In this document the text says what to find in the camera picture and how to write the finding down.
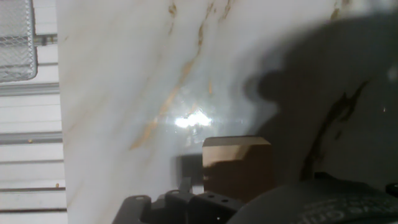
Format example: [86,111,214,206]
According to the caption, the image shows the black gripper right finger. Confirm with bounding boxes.
[313,171,338,181]

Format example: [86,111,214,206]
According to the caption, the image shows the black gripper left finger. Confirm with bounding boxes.
[111,176,246,224]

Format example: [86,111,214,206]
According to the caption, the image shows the medium light wooden cube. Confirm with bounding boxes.
[201,136,276,203]

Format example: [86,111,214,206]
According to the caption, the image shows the white marble pattern sheet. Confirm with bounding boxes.
[55,0,398,224]

